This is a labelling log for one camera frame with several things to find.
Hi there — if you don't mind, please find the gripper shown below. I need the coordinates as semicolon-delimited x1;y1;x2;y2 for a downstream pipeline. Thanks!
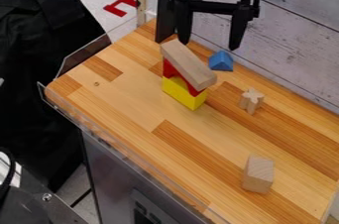
168;0;267;52

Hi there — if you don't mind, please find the blue house-shaped block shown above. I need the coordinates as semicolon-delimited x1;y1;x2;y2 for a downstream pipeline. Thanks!
206;50;236;72

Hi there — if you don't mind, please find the plain wooden plank block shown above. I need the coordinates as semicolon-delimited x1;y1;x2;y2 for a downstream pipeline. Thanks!
159;38;219;92

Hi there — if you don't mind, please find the red block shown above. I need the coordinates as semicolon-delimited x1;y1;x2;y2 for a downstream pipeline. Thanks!
161;56;206;98

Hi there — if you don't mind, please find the yellow block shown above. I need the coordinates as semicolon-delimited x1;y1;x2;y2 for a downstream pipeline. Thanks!
160;75;210;112

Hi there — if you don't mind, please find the wooden cross-shaped block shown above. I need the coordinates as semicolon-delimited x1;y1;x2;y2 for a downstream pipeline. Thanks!
237;87;267;116

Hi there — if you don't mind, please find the plain wooden cube block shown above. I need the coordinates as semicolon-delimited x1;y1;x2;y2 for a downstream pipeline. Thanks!
241;154;278;195

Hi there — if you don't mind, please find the black cloth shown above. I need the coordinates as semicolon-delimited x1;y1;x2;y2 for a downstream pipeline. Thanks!
0;0;108;193

